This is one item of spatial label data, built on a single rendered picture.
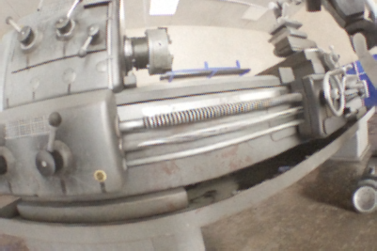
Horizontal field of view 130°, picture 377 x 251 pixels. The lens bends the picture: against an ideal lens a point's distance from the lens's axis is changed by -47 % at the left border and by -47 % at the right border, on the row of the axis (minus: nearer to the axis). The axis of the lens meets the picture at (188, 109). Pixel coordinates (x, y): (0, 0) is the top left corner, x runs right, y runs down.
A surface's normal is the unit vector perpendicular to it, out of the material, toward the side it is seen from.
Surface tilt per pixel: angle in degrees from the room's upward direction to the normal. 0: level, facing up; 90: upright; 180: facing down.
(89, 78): 90
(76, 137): 90
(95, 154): 90
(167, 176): 90
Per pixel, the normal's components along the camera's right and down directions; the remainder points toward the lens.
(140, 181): 0.26, -0.14
